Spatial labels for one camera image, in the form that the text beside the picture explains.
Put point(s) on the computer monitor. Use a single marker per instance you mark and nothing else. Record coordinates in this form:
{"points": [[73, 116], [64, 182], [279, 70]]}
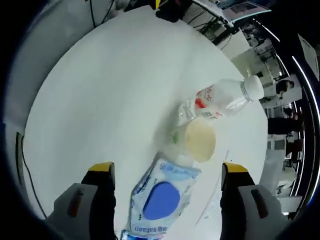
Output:
{"points": [[246, 8]]}

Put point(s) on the ceiling light strip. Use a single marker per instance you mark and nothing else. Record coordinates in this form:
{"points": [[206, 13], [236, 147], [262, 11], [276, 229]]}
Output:
{"points": [[303, 75]]}

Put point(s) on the blue pad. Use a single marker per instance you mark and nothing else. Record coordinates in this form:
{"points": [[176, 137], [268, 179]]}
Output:
{"points": [[160, 200]]}

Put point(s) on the white table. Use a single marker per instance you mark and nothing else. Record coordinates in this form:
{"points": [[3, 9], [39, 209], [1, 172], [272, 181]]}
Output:
{"points": [[100, 100]]}

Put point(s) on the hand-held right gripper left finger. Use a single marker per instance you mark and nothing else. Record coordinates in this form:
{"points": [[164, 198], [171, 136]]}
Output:
{"points": [[102, 190]]}

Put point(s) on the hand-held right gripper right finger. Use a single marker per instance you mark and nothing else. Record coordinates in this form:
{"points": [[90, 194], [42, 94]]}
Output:
{"points": [[232, 190]]}

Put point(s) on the clear plastic bottle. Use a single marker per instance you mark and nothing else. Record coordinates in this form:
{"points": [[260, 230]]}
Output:
{"points": [[217, 100]]}

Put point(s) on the black stand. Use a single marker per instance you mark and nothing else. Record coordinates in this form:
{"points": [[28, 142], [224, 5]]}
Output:
{"points": [[172, 13]]}

